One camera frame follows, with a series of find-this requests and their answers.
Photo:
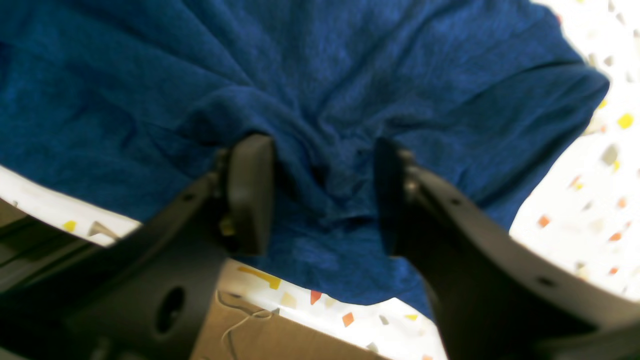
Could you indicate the terrazzo patterned tablecloth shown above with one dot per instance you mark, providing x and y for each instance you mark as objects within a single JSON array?
[{"x": 583, "y": 215}]

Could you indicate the blue t-shirt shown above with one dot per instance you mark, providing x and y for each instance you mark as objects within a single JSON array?
[{"x": 123, "y": 103}]

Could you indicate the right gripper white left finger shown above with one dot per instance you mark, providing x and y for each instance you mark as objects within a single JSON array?
[{"x": 147, "y": 296}]

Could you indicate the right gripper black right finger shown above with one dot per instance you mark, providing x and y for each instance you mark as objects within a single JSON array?
[{"x": 492, "y": 299}]

